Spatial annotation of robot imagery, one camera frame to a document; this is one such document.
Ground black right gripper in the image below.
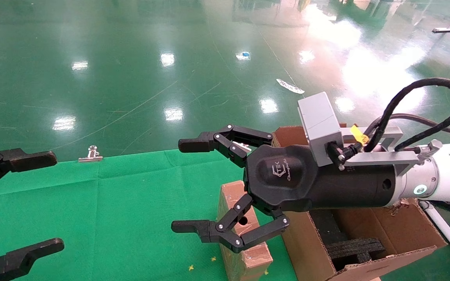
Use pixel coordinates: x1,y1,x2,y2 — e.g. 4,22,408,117
171,125,397,253

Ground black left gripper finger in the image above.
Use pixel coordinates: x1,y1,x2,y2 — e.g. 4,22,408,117
0,147,58,197
0,238,64,281

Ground small brown cardboard box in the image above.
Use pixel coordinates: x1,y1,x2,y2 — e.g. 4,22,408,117
217,180,273,281

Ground large open cardboard carton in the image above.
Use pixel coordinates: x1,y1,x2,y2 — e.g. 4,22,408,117
272,125,448,281

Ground green table cloth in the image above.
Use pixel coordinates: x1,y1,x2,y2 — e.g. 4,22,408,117
0,149,298,281

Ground white plastic litter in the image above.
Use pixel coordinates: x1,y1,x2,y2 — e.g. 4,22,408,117
276,78,305,94

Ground black foam block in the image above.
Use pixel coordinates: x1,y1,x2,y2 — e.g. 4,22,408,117
327,238,386,270

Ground gray wrist camera with bracket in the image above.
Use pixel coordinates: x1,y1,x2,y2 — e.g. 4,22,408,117
298,92,421,176

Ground yellow cable tag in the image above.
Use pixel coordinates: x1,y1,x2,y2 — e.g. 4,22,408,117
351,124,369,144

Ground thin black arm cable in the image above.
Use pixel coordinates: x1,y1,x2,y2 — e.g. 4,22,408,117
390,113,450,138

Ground white pipe frame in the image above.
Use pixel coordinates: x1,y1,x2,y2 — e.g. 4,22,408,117
418,200,450,274

